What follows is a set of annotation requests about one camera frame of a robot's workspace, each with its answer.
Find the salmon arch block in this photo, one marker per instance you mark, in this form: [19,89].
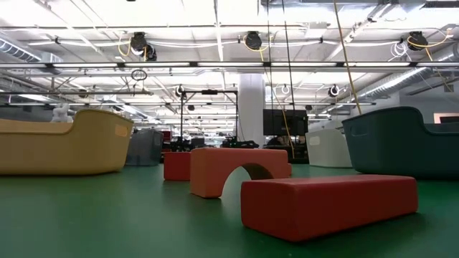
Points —
[209,172]

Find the red arch block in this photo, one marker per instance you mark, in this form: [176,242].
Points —
[176,166]

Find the small salmon cube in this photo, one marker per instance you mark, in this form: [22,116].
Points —
[289,170]

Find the long red block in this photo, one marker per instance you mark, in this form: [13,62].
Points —
[330,208]

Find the black equipment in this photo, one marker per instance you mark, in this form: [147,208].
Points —
[240,144]

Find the black monitor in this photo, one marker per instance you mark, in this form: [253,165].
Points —
[285,122]

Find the red cabinet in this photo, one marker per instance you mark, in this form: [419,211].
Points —
[166,138]

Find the dark grey plastic bin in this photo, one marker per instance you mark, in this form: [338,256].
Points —
[143,147]

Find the white plastic bin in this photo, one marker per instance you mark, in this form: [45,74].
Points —
[328,148]

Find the green table mat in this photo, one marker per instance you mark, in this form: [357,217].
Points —
[107,215]

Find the teal blue plastic bin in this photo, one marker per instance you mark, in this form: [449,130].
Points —
[394,150]

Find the orange plastic bin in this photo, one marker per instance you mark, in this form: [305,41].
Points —
[64,150]

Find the black frame stand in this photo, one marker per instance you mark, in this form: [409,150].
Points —
[209,91]

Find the silver ventilation duct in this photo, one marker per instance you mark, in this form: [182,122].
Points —
[405,80]
[18,52]

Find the framed wall panel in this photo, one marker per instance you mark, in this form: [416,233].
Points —
[446,117]

